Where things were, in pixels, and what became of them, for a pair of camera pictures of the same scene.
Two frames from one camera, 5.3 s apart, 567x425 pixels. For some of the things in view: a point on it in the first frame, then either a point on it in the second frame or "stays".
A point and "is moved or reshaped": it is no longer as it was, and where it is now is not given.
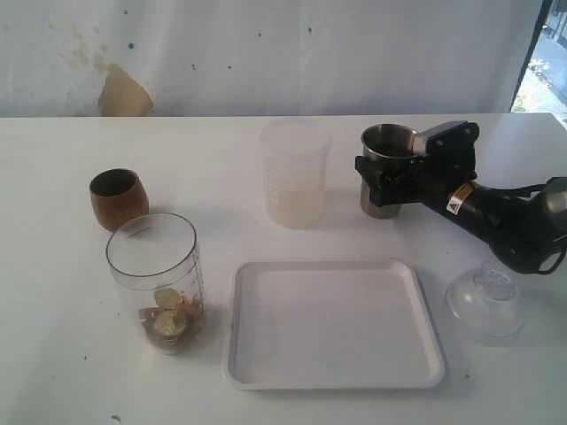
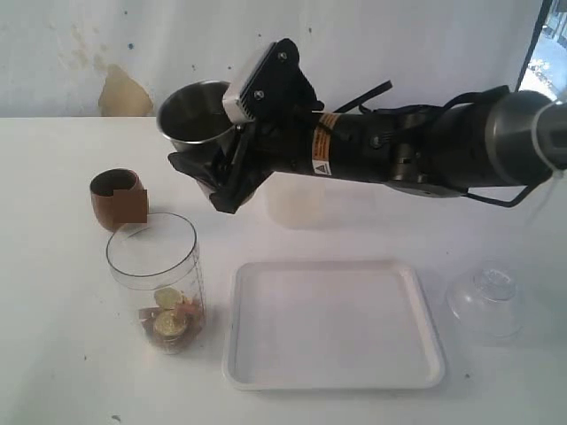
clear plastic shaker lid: x=488 y=300 stays
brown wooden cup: x=117 y=196 stays
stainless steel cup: x=393 y=141 is moved or reshaped
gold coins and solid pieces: x=174 y=320 stays
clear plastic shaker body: x=157 y=256 stays
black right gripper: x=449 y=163 -> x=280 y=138
